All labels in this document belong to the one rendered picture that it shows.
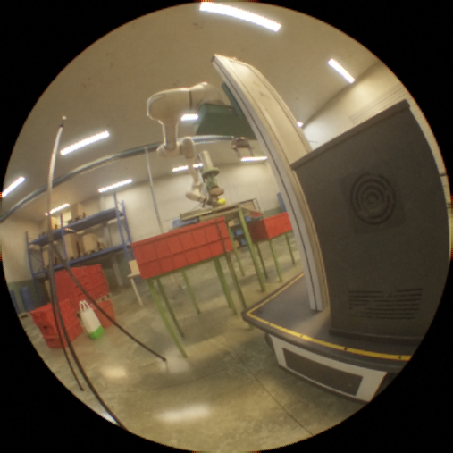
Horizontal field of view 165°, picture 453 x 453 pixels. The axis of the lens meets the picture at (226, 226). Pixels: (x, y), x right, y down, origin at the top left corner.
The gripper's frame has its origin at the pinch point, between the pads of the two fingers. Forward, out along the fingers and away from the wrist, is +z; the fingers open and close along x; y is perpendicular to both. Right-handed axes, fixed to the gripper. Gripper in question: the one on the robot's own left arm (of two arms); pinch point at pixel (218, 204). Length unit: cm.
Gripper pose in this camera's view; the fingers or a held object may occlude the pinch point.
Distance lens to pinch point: 174.5
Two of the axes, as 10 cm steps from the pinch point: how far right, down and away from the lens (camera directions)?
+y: 2.4, -9.4, 2.4
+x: -3.1, 1.5, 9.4
